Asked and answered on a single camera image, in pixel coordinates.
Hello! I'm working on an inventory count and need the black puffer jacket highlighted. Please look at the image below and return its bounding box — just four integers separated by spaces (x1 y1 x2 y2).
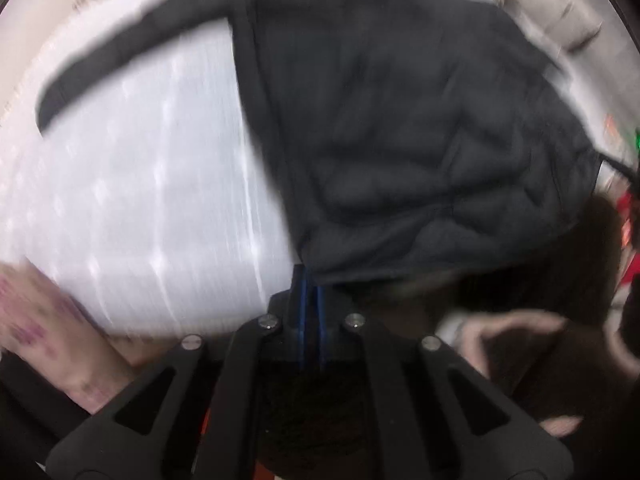
35 0 606 286

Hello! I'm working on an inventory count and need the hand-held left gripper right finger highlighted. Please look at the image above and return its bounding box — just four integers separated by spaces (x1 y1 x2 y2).
306 284 573 480

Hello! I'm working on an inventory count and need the grey padded headboard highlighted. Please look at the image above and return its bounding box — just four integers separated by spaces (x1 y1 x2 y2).
492 0 606 53

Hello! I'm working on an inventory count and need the pink patterned pajama cloth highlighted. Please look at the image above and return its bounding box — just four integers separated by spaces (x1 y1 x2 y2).
0 257 166 416

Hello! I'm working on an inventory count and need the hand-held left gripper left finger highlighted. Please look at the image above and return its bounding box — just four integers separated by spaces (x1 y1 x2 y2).
45 265 307 480

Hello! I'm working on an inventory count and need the red blurred object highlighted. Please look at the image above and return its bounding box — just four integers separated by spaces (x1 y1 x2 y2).
614 187 640 291

